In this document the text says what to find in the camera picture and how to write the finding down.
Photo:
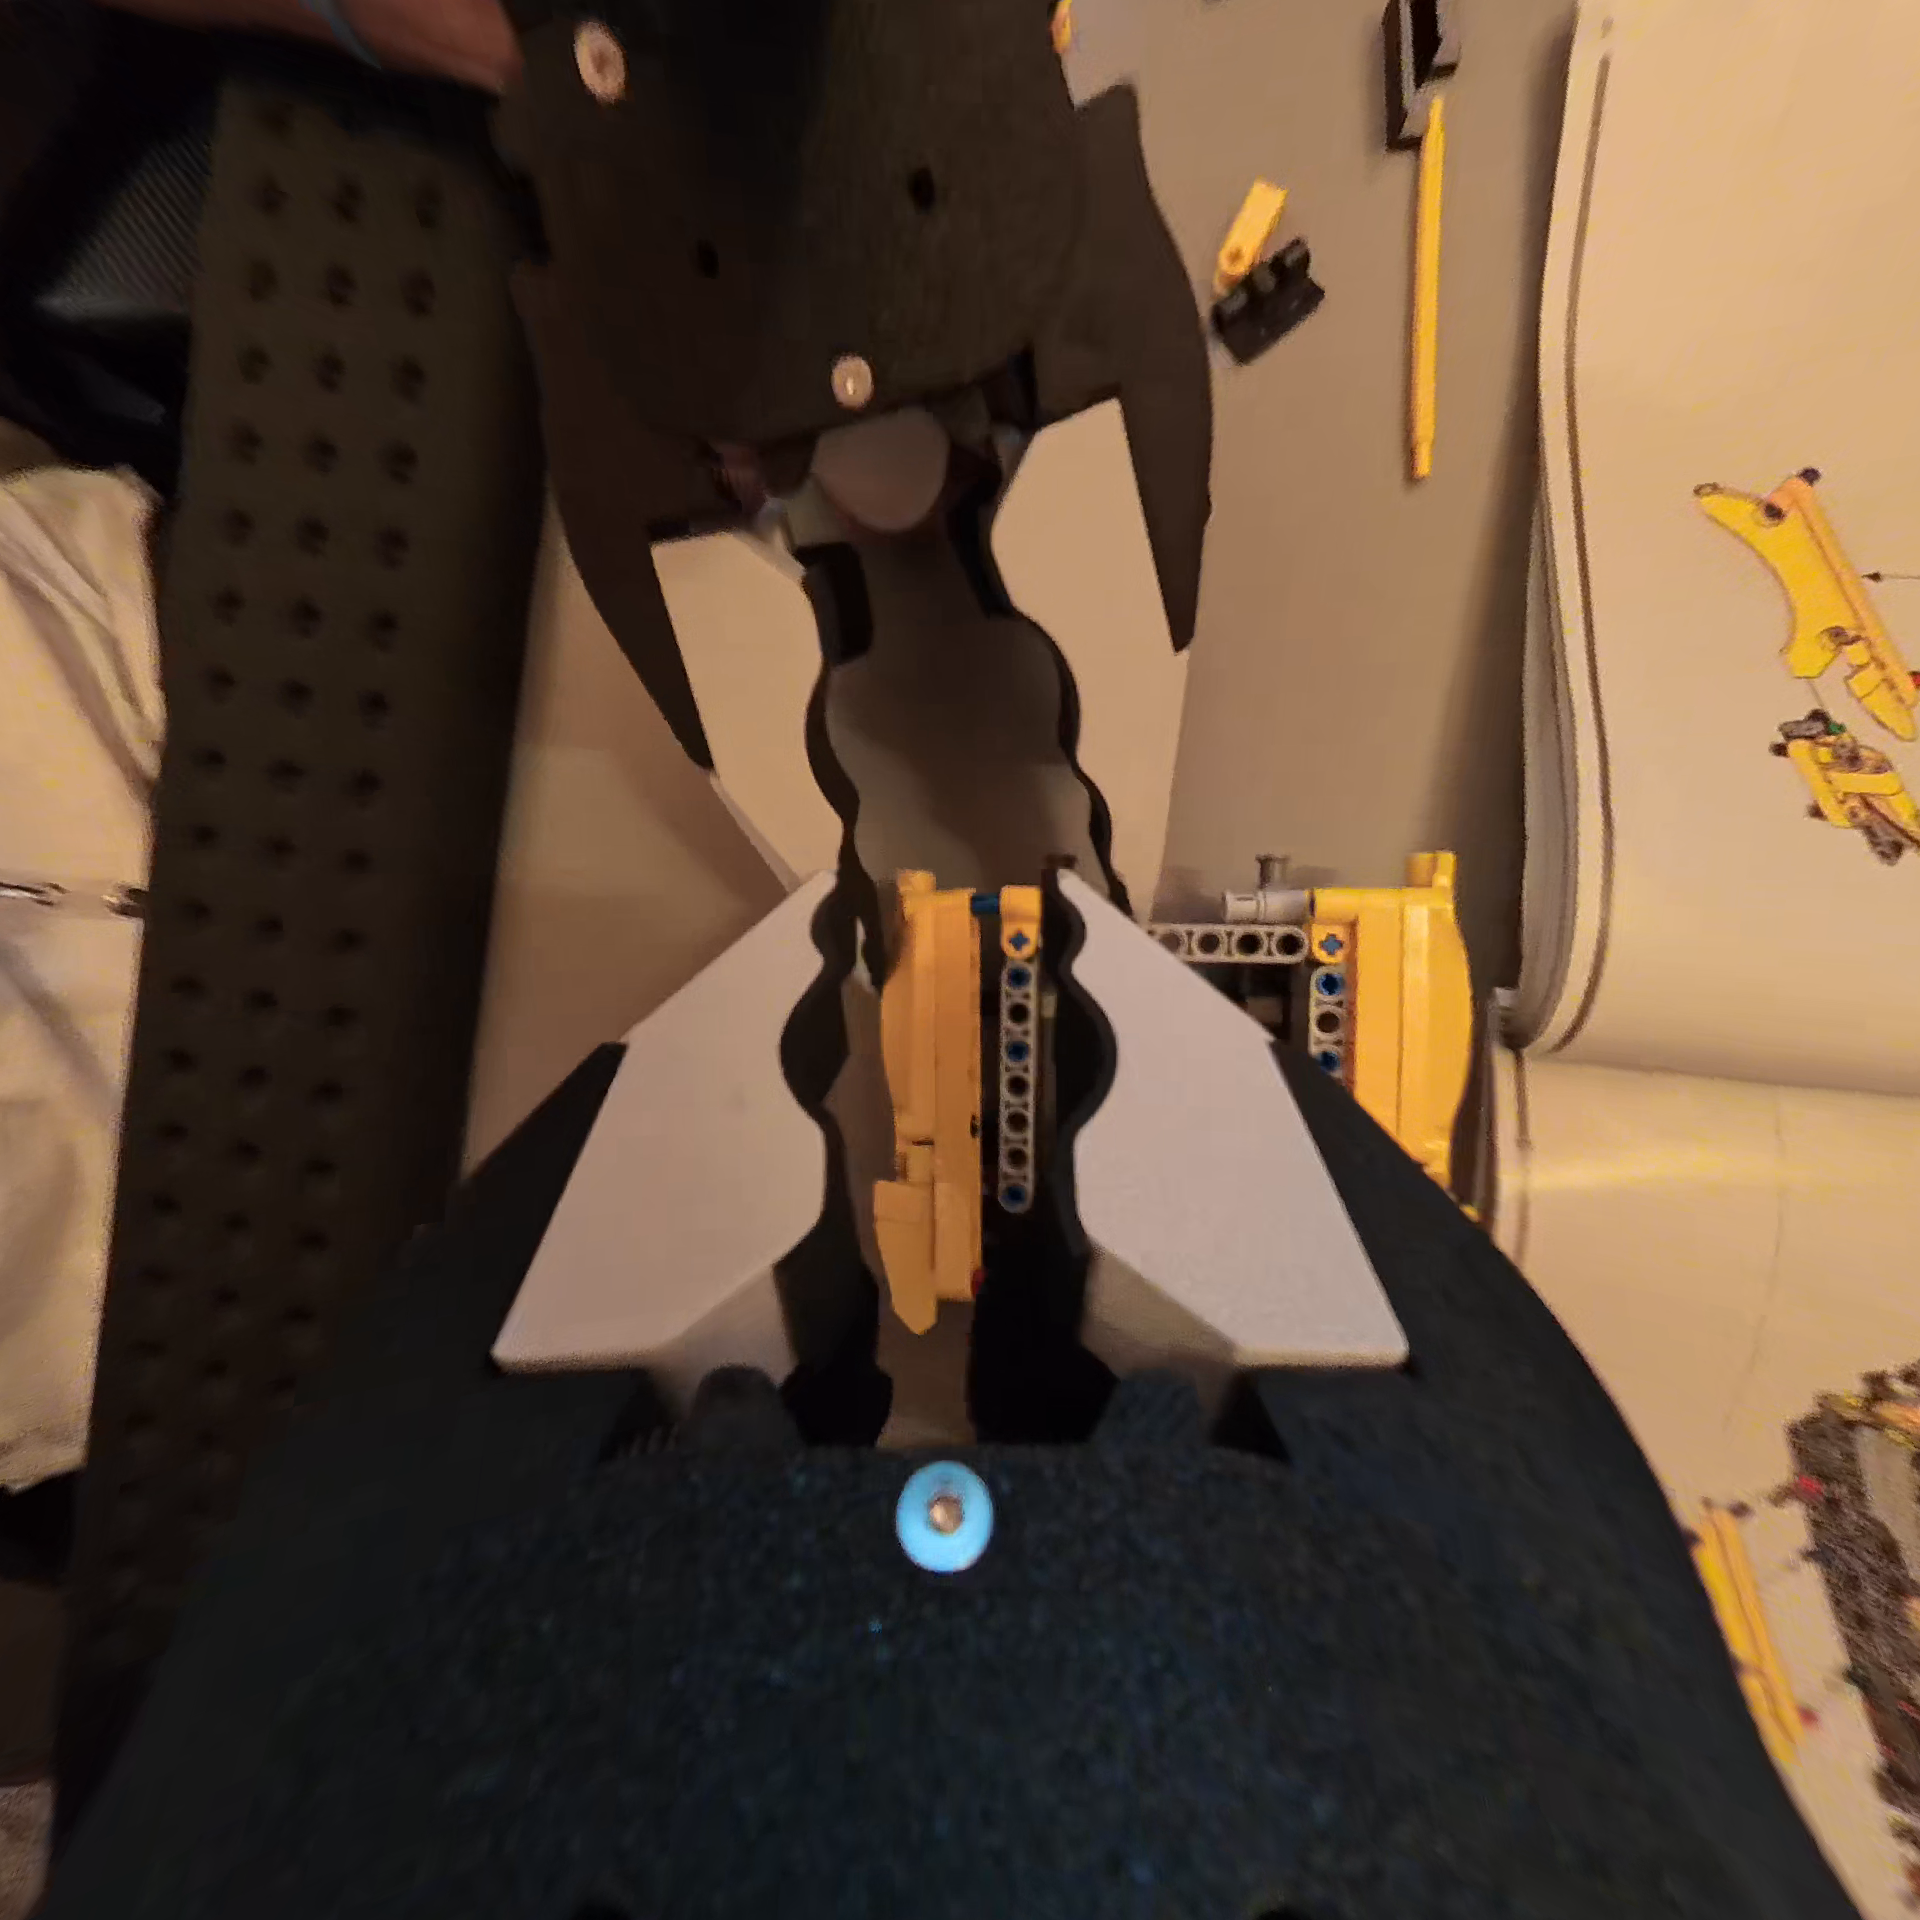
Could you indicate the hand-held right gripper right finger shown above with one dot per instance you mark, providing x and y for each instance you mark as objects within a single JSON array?
[{"x": 1231, "y": 1202}]

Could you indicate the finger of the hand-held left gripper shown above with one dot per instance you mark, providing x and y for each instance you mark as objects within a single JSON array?
[
  {"x": 751, "y": 672},
  {"x": 1115, "y": 672}
]

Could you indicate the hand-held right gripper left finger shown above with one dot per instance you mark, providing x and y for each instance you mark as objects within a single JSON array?
[{"x": 675, "y": 1188}]

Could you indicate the yellow toy car model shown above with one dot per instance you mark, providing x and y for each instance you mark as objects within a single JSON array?
[{"x": 1409, "y": 991}]

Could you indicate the yellow beam assembly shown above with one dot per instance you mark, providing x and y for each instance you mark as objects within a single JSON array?
[{"x": 922, "y": 1050}]

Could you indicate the person's left forearm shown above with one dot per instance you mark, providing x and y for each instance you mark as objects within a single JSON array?
[{"x": 436, "y": 38}]

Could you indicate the yellow black connector piece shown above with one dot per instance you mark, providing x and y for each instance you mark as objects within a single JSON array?
[{"x": 1266, "y": 300}]

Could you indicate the black-tipped yellow tool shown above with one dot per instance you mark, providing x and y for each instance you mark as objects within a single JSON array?
[{"x": 1425, "y": 300}]

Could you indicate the pale blue wristband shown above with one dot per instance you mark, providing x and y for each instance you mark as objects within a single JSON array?
[{"x": 344, "y": 30}]

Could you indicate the person's white shirt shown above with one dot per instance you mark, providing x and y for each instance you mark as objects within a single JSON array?
[{"x": 75, "y": 898}]

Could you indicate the open instruction booklet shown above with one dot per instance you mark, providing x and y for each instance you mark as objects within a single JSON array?
[{"x": 1725, "y": 228}]

